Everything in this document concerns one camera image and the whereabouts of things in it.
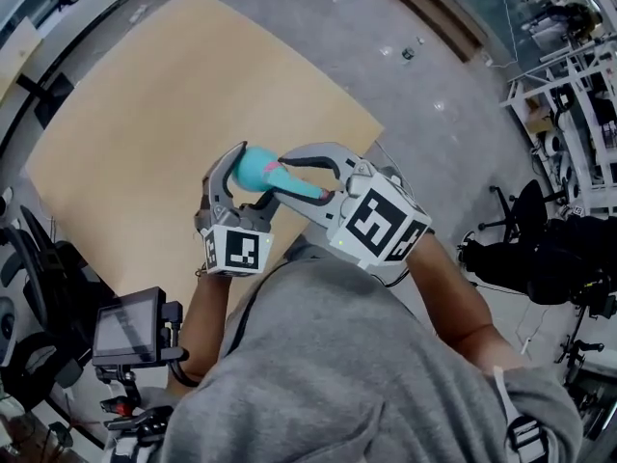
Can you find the white floor cable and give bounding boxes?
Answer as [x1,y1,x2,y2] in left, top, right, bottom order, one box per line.
[490,0,521,68]

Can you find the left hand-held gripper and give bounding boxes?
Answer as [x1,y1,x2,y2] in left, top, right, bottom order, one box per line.
[194,141,282,279]

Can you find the person's grey sweatshirt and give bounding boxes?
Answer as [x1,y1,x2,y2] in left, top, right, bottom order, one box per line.
[160,237,585,463]

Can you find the black monitor mount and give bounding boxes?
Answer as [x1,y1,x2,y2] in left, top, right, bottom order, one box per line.
[90,300,190,449]

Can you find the small black monitor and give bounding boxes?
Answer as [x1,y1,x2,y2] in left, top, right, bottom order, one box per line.
[91,286,169,367]

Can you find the black office chair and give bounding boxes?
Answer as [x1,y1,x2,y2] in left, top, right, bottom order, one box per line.
[475,178,550,241]

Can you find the black chest cable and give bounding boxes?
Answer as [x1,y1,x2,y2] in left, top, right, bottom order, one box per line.
[225,276,262,357]

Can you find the white shelving rack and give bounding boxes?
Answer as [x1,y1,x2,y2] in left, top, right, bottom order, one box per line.
[499,35,617,212]

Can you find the pale wooden board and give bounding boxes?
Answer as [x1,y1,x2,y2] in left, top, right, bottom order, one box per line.
[0,15,43,101]

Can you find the white black shoulder strap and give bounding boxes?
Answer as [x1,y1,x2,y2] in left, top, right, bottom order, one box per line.
[490,363,551,463]

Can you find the black equipment chair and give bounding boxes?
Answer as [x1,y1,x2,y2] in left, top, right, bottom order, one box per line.
[0,184,100,407]

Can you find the person's left forearm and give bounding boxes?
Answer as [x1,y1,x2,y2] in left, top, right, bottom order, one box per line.
[179,271,233,381]

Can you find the person's right forearm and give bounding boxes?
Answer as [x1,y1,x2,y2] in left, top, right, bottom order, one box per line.
[408,232,525,371]

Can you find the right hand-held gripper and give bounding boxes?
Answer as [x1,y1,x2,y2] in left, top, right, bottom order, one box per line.
[274,141,434,271]

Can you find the wooden steps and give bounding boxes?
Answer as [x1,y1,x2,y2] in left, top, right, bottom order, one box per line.
[360,0,492,63]

